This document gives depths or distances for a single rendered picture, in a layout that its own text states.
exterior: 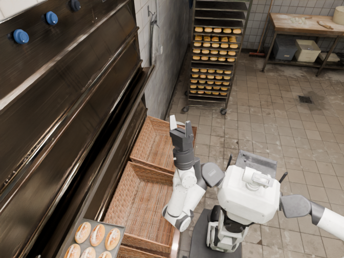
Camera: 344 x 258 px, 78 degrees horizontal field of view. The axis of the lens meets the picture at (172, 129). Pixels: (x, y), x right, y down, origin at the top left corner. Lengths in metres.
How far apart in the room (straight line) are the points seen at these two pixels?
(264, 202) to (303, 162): 2.28
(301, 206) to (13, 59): 1.24
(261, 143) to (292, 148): 0.42
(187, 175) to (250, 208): 0.36
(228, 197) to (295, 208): 0.29
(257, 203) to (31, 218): 0.94
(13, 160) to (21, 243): 0.32
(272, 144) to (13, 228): 3.03
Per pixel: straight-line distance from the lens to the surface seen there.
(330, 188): 3.26
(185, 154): 0.85
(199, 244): 2.25
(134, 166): 1.87
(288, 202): 1.14
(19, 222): 1.00
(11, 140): 0.86
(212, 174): 1.10
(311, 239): 2.80
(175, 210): 1.02
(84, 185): 1.12
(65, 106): 1.01
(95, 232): 1.19
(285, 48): 4.95
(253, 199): 1.09
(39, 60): 0.94
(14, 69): 0.87
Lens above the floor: 2.31
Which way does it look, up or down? 46 degrees down
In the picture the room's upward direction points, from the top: straight up
